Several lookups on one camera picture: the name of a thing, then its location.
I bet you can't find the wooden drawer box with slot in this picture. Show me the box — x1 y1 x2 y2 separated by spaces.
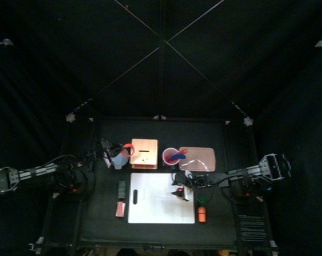
129 138 160 171

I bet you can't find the white cutting board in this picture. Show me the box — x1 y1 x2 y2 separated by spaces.
126 172 197 225

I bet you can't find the blue toy utensil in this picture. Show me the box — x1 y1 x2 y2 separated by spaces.
170 151 189 162

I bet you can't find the pink plastic tray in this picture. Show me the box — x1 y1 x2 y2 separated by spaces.
177 146 217 173

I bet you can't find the orange toy block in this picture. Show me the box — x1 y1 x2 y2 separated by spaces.
196 206 208 224

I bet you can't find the pink red toy block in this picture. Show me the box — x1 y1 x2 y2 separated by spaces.
114 201 126 219

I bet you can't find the white text label sticker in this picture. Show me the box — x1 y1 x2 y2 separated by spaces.
237 214 269 245

